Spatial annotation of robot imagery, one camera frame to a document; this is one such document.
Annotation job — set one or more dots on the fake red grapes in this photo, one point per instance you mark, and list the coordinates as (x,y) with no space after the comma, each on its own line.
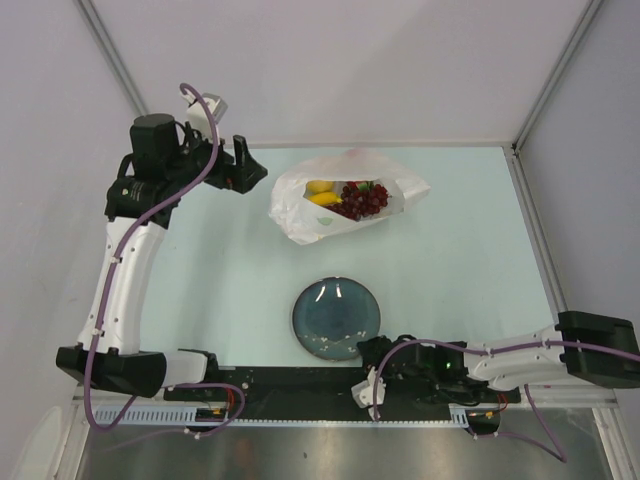
(359,205)

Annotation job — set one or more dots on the white plastic bag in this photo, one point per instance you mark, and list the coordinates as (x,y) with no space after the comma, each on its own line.
(305,223)

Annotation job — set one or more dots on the blue ceramic plate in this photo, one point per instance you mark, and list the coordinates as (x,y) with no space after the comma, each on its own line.
(332,316)

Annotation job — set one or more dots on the aluminium frame rail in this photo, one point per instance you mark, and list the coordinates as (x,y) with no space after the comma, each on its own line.
(547,396)

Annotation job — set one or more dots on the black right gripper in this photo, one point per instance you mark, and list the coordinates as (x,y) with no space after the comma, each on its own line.
(373,351)

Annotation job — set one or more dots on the fake yellow banana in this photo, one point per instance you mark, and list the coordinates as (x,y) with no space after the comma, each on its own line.
(325,199)

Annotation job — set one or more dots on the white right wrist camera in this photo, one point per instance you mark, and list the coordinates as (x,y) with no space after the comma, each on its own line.
(370,394)

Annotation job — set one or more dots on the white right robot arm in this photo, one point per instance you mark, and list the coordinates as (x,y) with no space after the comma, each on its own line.
(597,349)

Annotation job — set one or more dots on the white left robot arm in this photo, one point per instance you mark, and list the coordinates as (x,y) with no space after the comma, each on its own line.
(107,354)

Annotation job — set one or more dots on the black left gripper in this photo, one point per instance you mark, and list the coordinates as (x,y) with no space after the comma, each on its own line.
(238,177)

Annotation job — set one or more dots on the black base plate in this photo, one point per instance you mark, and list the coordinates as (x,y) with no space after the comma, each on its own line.
(324,394)

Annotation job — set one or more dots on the fake yellow lemon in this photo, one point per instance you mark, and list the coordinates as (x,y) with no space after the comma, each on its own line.
(319,186)

